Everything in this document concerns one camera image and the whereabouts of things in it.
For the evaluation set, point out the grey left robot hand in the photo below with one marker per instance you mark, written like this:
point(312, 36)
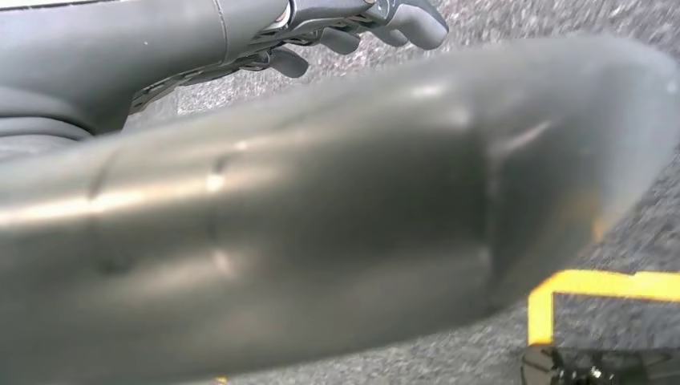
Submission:
point(318, 212)

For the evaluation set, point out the yellow tape square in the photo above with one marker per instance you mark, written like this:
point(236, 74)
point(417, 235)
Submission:
point(539, 313)

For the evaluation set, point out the black robot foot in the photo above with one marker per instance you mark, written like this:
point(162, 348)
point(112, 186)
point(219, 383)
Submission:
point(595, 369)

